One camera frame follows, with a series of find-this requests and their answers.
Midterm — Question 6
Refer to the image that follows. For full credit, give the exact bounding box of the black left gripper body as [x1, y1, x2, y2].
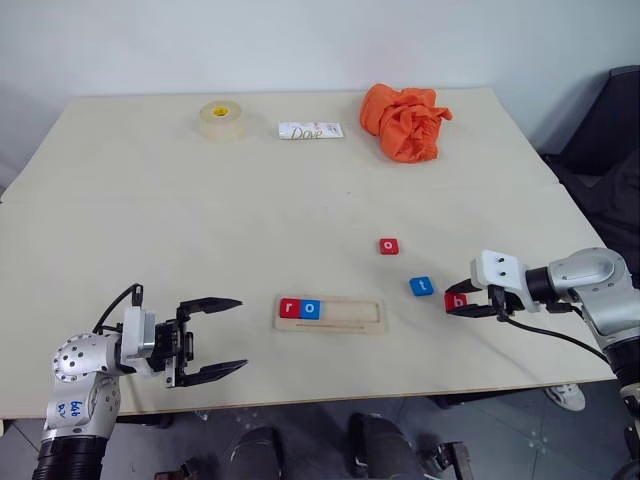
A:
[153, 315, 196, 389]

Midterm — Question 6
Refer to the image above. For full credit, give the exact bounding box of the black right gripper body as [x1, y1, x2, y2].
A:
[487, 284, 522, 321]

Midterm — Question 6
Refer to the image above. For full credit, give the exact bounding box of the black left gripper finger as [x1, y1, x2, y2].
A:
[176, 297, 245, 323]
[174, 358, 249, 389]

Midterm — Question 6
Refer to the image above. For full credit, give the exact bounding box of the wooden letter tray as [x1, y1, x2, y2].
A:
[272, 295, 389, 335]

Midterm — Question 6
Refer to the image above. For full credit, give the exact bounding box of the white sneaker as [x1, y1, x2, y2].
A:
[543, 383, 587, 412]

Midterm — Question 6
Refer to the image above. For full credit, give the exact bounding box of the orange crumpled cloth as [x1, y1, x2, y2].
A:
[359, 83, 454, 164]

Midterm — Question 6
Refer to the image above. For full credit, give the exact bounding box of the black chair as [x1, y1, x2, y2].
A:
[542, 66, 640, 274]

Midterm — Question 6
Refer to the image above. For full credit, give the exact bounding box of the clear tape roll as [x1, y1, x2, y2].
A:
[195, 99, 247, 143]

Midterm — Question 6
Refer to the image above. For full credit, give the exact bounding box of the white Dove packet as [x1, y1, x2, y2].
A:
[277, 120, 346, 142]

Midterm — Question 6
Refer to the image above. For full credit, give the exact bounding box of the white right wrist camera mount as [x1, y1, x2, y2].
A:
[470, 249, 542, 314]

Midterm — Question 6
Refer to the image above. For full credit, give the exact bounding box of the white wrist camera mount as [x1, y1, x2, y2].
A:
[470, 249, 542, 314]
[120, 306, 158, 379]

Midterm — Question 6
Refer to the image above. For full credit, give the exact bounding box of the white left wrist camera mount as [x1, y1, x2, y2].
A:
[120, 306, 158, 379]

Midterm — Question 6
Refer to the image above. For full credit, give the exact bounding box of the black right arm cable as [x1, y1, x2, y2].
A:
[492, 287, 621, 374]

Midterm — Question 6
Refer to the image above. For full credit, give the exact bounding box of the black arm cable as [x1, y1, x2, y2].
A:
[492, 287, 621, 374]
[92, 283, 145, 337]

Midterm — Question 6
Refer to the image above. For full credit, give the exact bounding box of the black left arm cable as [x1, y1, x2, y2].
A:
[92, 283, 145, 337]

